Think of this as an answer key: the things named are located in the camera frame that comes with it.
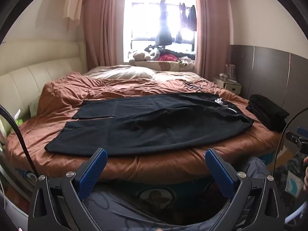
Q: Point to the cream padded headboard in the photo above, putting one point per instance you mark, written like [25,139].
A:
[28,74]

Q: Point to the cartoon printed bed skirt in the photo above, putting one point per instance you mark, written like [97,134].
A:
[154,195]

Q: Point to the dark wardrobe panels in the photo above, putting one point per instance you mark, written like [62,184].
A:
[264,72]

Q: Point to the person's grey patterned clothing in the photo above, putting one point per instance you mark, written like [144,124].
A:
[120,211]

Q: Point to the stack of folded black clothes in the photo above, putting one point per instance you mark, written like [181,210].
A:
[267,113]

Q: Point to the white nightstand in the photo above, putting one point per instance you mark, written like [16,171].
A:
[228,85]

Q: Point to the printed window seat cushion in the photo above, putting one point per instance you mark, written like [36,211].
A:
[166,65]

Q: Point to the black cloth pile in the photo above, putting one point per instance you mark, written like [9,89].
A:
[178,52]

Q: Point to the beige plush toy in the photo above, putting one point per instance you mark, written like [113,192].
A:
[142,55]

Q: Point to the brown blanket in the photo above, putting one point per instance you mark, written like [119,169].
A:
[60,96]

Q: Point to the light blue packet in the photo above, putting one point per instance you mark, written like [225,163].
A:
[295,183]

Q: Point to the red cloth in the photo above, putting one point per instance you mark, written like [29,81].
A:
[167,58]

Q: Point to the window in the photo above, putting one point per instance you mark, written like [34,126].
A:
[142,24]

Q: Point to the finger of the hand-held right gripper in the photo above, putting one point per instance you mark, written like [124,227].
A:
[303,130]
[293,137]

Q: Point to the short dark hanging garments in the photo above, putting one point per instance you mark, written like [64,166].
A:
[189,16]

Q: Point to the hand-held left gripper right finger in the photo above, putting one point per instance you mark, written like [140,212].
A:
[220,173]

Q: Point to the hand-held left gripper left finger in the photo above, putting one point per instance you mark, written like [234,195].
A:
[92,173]

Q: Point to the person's right hand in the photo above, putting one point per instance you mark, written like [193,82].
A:
[306,180]

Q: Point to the green packet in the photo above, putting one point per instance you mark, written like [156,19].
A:
[19,122]

